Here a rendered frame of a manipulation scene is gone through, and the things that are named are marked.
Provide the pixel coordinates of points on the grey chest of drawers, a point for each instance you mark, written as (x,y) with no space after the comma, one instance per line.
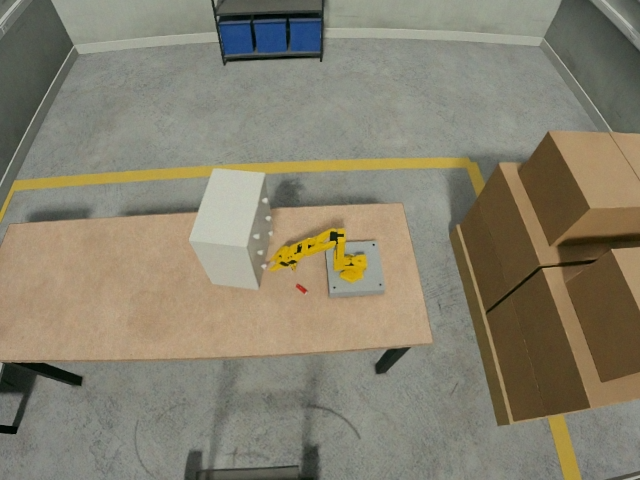
(223,225)

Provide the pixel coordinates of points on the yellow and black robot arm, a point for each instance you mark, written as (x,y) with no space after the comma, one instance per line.
(306,247)

